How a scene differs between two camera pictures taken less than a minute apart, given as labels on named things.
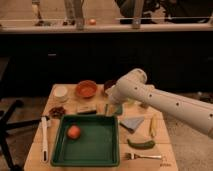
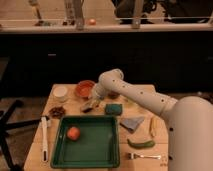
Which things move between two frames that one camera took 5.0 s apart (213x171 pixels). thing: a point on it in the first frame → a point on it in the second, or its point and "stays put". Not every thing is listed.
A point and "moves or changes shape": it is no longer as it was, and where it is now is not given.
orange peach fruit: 74,132 stays put
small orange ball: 92,22 stays put
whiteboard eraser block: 86,110 moves or changes shape
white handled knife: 45,144 stays put
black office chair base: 5,124 stays put
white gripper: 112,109 → 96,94
